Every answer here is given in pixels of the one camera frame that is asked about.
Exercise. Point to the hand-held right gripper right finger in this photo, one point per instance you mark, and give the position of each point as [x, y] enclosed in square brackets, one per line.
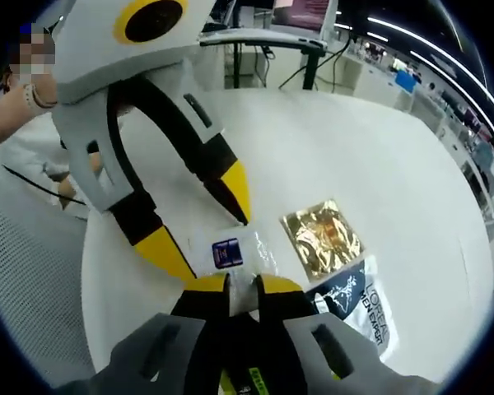
[296, 349]

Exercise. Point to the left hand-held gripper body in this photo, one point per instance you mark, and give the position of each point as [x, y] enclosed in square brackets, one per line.
[99, 57]

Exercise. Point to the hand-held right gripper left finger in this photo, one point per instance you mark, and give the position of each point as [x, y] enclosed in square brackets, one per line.
[197, 337]

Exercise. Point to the green black skincare sachet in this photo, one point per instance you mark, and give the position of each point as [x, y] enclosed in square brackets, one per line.
[258, 377]

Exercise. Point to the silver navy skincare sachet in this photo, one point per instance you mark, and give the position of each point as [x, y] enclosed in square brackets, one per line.
[366, 321]

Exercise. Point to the small clear sachet blue label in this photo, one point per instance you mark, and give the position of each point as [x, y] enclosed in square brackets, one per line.
[227, 253]

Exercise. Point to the gold foil skincare sachet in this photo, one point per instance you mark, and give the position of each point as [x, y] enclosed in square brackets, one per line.
[321, 238]

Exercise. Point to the blue storage bin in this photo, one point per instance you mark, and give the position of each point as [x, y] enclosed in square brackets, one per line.
[407, 80]

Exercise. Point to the white wrist watch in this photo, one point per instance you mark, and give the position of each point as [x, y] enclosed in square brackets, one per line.
[35, 98]

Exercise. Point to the laptop stand table black legs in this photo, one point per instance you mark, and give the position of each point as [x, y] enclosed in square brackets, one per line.
[308, 66]

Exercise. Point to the white mesh chair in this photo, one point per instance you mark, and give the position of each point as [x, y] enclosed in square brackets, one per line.
[24, 267]

